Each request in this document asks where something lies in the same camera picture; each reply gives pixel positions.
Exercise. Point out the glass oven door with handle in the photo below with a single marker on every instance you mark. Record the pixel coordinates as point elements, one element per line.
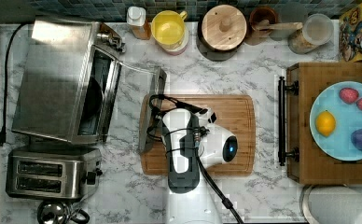
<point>137,101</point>

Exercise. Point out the stainless steel toaster oven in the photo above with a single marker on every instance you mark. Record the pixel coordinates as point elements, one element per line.
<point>70,81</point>

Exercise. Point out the light blue plate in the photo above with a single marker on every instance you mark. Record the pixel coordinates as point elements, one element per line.
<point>348,119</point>

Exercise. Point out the yellow cereal box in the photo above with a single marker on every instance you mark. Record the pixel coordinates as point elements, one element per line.
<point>350,35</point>

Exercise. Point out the bamboo cutting board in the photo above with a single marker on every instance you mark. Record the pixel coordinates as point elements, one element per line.
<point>233,112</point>

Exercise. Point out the jar with white plastic lid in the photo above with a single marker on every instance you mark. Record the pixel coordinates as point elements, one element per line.
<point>317,30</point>

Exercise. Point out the yellow lemon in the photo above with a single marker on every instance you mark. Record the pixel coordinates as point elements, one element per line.
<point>325,123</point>

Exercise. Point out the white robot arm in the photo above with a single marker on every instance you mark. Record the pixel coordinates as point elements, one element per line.
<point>193,142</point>

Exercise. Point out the black canister with wooden lid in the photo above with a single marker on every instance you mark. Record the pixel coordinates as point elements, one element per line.
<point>221,31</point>

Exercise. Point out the brown ceramic cup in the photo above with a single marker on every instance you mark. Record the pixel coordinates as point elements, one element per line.
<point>260,14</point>

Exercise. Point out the wooden pestle stick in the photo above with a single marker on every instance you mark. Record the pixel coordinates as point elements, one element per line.
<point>263,25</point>

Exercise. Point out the wooden box with black handle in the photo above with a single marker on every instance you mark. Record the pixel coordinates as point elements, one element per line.
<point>306,163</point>

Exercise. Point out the yellow mug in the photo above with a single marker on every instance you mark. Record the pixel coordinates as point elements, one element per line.
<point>170,32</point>

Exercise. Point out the silver two-slot toaster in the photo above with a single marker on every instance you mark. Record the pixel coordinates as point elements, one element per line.
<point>45,172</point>

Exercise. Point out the shiny metal kettle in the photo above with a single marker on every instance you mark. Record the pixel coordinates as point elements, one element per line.
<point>51,212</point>

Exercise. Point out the white-capped spice bottle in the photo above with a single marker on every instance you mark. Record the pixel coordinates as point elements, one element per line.
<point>136,18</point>

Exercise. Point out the red toy strawberry with leaf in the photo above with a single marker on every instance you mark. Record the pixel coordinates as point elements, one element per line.
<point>348,95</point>

